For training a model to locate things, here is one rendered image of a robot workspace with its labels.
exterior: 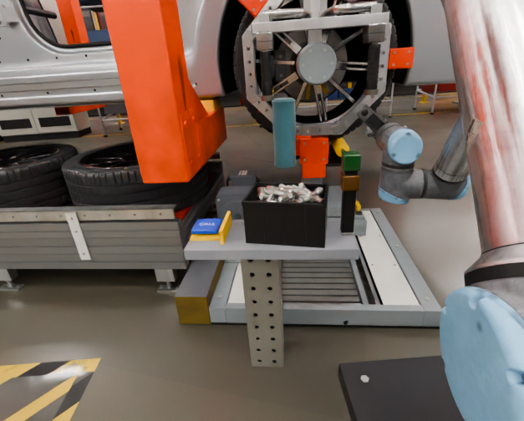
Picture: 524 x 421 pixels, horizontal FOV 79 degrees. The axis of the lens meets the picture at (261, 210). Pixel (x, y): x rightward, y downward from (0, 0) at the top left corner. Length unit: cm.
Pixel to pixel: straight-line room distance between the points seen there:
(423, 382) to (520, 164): 46
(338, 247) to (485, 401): 49
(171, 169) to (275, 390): 74
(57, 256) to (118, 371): 60
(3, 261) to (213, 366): 107
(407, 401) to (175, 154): 87
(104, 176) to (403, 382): 122
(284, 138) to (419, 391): 89
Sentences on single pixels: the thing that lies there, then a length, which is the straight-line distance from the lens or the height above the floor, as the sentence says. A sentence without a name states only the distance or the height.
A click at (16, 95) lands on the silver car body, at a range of 199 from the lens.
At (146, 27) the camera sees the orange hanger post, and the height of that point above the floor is 97.
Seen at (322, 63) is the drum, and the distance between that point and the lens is 119.
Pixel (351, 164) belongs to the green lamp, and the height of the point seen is 64.
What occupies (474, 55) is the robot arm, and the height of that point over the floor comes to 85.
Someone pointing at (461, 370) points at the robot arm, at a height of 57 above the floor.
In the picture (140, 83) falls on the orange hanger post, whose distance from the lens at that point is 105.
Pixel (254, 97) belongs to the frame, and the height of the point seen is 74.
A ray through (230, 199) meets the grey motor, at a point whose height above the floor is 39.
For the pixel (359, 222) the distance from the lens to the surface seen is 155.
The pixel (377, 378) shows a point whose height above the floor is 30.
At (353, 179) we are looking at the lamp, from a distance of 77.
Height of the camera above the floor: 86
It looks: 25 degrees down
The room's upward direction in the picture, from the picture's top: 4 degrees counter-clockwise
